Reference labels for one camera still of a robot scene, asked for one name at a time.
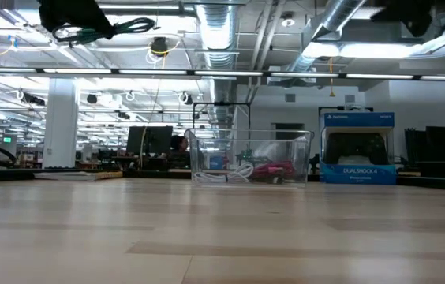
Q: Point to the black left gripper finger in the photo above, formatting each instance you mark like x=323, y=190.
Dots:
x=60, y=13
x=96, y=19

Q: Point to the white building pillar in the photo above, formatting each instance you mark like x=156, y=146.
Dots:
x=60, y=126

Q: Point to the black computer monitor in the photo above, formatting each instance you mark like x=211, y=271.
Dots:
x=149, y=140

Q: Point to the black monitors on desk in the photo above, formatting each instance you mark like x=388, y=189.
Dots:
x=439, y=144

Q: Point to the green exit sign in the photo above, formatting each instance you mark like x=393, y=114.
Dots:
x=7, y=139

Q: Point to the person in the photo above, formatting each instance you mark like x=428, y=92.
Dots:
x=179, y=146

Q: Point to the flat tan board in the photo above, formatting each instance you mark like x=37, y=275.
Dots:
x=76, y=175

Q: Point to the clear plastic bin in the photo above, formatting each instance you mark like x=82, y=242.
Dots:
x=206, y=138

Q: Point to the blue DualShock 4 box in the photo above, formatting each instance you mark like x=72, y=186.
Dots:
x=358, y=173

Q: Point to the silver slanted ceiling duct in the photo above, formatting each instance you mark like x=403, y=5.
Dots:
x=337, y=16

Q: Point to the silver ribbed ceiling duct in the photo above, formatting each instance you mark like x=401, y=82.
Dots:
x=218, y=31

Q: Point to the long ceiling light rail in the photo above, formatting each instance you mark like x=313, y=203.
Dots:
x=226, y=73

